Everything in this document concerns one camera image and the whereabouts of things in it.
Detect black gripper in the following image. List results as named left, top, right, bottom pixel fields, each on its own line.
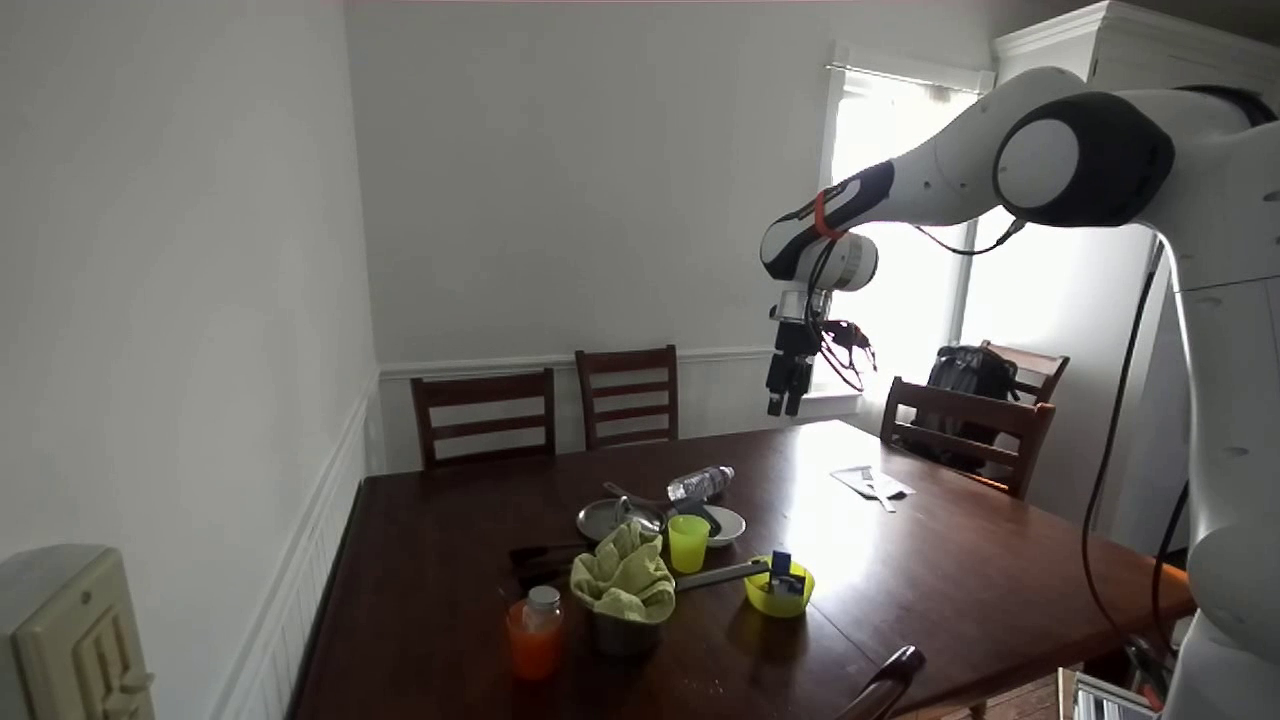
left=763, top=317, right=834, bottom=420

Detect silver metal pot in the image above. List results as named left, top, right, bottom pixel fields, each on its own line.
left=574, top=492, right=667, bottom=542

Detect white paper sheets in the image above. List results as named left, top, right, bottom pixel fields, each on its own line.
left=827, top=458, right=912, bottom=511

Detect clear plastic water bottle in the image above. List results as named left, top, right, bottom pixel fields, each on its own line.
left=665, top=458, right=740, bottom=506

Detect white plate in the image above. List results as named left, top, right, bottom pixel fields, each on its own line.
left=696, top=498, right=753, bottom=550

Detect bright window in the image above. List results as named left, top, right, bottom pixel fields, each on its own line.
left=805, top=46, right=1166, bottom=408

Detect small blue packet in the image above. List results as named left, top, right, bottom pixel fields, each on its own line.
left=769, top=547, right=807, bottom=599

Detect lime green plastic cup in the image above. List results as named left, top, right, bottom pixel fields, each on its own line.
left=665, top=511, right=716, bottom=574

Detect black bag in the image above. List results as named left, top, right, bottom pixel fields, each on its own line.
left=930, top=339, right=1025, bottom=403

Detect yellow bowl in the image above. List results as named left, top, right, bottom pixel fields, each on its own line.
left=740, top=556, right=820, bottom=621

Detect light green cloth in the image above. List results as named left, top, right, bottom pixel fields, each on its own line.
left=569, top=519, right=680, bottom=629

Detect orange liquid plastic bottle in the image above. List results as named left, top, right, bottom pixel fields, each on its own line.
left=505, top=578, right=569, bottom=689

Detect white refrigerator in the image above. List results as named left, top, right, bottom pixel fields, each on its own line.
left=1034, top=225, right=1205, bottom=556

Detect white box edge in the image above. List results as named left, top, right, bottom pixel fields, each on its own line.
left=1056, top=665, right=1167, bottom=720

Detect white tall cabinet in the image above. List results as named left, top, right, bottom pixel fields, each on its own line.
left=987, top=0, right=1280, bottom=103

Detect red black wrist camera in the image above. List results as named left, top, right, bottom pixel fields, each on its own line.
left=817, top=317, right=882, bottom=392

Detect dark pot with long handle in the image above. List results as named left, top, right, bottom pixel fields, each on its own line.
left=585, top=556, right=773, bottom=665

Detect beige wall light switch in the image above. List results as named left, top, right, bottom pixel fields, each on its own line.
left=0, top=541, right=161, bottom=720

